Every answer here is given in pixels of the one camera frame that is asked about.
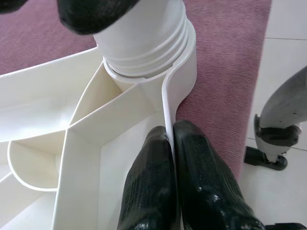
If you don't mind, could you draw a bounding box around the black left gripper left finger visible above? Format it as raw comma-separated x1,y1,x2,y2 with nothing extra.
118,126,179,230

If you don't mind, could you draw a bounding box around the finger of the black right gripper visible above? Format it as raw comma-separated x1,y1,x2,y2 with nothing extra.
56,0,142,36
0,0,27,13

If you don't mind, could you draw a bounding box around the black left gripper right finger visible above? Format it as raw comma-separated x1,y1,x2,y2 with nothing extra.
173,119,266,230

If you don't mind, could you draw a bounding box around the white plastic table leg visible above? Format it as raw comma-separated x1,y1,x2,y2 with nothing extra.
92,0,189,79

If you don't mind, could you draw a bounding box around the white plastic children table top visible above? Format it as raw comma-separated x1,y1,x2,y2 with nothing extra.
0,26,198,230

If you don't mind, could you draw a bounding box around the dark robot right foot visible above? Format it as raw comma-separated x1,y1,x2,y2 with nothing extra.
244,146,288,171

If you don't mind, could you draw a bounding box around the maroon cloth with white stripes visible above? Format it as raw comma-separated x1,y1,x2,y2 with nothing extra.
0,0,272,184

